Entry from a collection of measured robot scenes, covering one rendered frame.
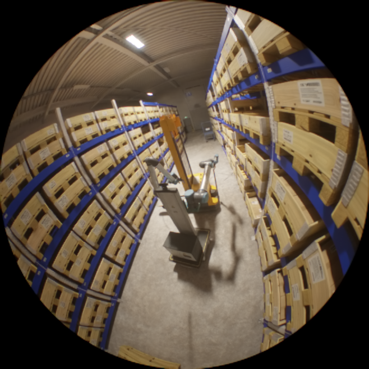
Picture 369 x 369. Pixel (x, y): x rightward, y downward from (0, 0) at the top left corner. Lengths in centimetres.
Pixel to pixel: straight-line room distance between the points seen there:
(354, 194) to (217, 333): 262
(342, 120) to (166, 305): 320
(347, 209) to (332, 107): 48
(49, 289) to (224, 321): 296
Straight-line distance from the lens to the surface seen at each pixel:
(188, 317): 270
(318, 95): 84
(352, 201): 75
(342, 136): 76
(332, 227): 95
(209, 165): 188
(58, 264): 247
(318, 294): 109
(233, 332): 274
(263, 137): 152
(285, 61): 113
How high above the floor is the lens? 257
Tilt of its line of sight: 32 degrees down
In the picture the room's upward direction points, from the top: 20 degrees counter-clockwise
